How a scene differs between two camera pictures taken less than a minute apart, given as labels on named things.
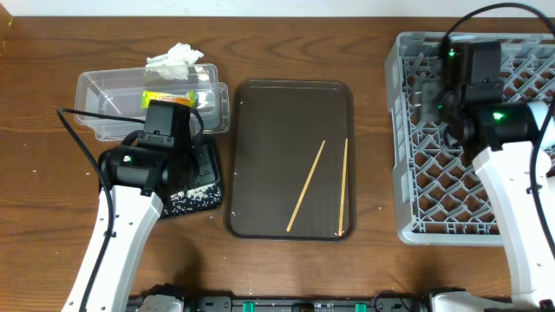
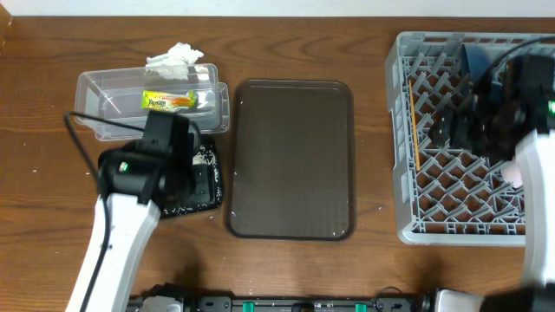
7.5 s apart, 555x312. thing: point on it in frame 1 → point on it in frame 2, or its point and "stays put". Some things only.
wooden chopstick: x=343 y=185 → x=414 y=128
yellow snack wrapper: x=186 y=97 stays put
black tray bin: x=205 y=193 stays put
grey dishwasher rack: x=441 y=197 stays put
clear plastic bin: x=118 y=93 stays put
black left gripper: x=185 y=187 → x=205 y=193
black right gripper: x=426 y=93 → x=462 y=120
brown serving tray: x=290 y=160 stays put
